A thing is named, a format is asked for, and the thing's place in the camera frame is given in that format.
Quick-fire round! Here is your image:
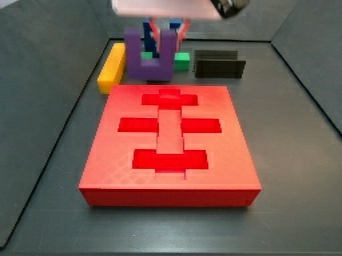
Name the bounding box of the black angled bracket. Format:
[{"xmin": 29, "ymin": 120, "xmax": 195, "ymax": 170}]
[{"xmin": 194, "ymin": 50, "xmax": 246, "ymax": 79}]

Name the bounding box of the green zigzag block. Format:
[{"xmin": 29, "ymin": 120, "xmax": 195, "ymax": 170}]
[{"xmin": 140, "ymin": 52, "xmax": 190, "ymax": 71}]

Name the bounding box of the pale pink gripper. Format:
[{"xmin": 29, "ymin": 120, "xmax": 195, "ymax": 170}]
[{"xmin": 111, "ymin": 0, "xmax": 251, "ymax": 51}]

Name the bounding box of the yellow long block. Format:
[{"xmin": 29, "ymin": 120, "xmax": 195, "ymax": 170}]
[{"xmin": 97, "ymin": 43, "xmax": 125, "ymax": 94}]

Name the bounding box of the red puzzle board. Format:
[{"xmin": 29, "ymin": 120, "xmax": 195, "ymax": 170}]
[{"xmin": 79, "ymin": 85, "xmax": 262, "ymax": 207}]

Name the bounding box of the blue U-shaped block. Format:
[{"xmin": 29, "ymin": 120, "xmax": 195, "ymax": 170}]
[{"xmin": 143, "ymin": 19, "xmax": 183, "ymax": 58}]

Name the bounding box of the purple U-shaped block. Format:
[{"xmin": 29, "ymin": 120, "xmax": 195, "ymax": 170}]
[{"xmin": 124, "ymin": 28, "xmax": 176, "ymax": 81}]

